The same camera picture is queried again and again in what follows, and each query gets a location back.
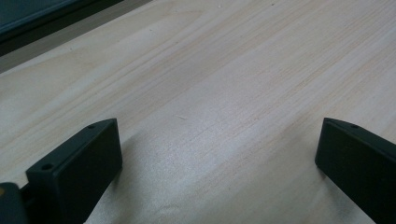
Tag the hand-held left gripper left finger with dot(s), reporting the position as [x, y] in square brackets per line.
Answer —
[74, 168]

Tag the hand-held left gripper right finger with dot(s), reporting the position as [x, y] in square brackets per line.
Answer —
[361, 165]

